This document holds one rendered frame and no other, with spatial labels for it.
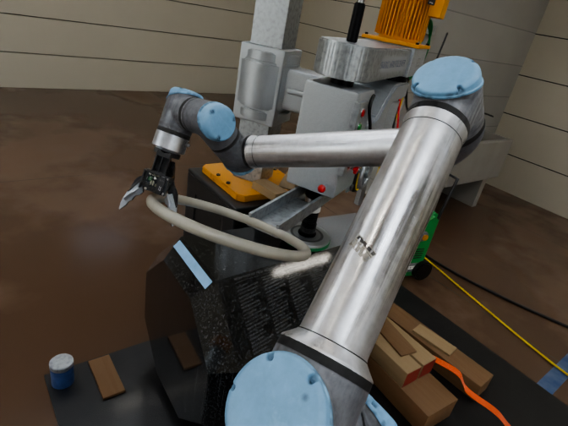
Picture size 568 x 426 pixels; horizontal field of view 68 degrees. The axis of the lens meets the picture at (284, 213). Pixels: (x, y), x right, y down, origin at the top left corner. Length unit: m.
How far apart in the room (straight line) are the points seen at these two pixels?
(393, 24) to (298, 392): 1.88
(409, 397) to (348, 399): 1.79
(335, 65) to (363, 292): 1.06
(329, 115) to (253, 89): 0.83
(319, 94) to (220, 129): 0.64
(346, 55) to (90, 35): 6.31
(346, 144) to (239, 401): 0.61
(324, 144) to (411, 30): 1.29
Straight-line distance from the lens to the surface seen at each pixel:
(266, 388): 0.58
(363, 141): 0.97
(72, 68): 7.59
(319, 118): 1.62
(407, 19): 2.20
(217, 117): 1.05
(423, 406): 2.37
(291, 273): 1.77
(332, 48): 1.56
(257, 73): 2.34
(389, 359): 2.39
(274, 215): 1.55
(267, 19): 2.39
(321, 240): 1.86
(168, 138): 1.15
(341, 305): 0.61
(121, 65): 7.78
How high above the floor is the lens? 1.77
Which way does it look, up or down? 26 degrees down
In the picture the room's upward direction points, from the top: 11 degrees clockwise
